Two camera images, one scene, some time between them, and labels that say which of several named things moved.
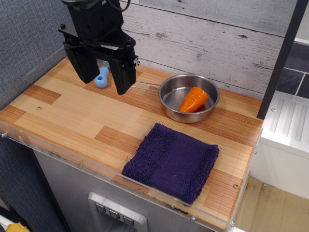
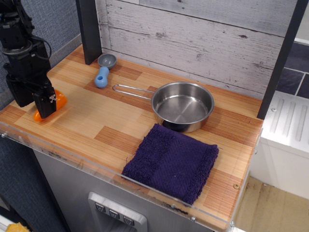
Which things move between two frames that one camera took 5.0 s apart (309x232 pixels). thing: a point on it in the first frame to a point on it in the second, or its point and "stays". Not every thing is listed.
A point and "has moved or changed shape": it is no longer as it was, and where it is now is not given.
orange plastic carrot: x=196 y=97 to x=61 y=101
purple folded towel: x=172 y=163 stays
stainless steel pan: x=188 y=98 has moved or changed shape
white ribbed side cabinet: x=281 y=157 stays
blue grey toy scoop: x=101 y=80 stays
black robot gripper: x=96 y=29 to x=27 y=73
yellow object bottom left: x=17 y=227 stays
